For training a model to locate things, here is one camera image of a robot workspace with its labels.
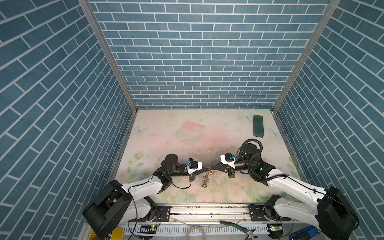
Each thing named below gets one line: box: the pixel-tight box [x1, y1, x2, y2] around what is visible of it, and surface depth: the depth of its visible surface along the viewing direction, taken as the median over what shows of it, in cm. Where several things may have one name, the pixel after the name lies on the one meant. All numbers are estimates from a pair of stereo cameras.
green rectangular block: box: [253, 114, 264, 138], surface depth 108 cm
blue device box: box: [289, 226, 322, 240], surface depth 69 cm
